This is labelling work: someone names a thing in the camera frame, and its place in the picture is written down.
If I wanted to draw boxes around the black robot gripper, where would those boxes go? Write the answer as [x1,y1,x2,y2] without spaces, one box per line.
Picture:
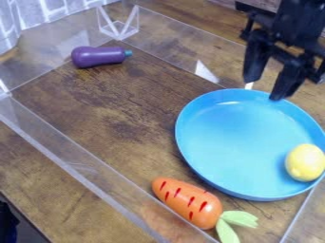
[239,0,325,101]

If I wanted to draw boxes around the yellow toy lemon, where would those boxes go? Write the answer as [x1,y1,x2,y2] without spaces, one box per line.
[285,143,325,182]

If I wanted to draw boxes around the blue round plastic tray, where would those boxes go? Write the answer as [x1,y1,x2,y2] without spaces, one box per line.
[175,89,325,201]

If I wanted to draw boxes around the black bar on background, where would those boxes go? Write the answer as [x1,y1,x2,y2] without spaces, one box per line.
[235,0,275,19]

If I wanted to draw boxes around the purple toy eggplant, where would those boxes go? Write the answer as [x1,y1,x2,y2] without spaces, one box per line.
[71,47,134,68]

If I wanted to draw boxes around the orange toy carrot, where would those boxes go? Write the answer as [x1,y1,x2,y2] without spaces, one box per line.
[151,177,258,243]

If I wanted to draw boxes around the white grid curtain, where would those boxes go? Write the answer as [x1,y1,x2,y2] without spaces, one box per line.
[0,0,119,55]

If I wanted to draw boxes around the clear acrylic enclosure wall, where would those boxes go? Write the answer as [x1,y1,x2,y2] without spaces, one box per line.
[0,0,325,243]

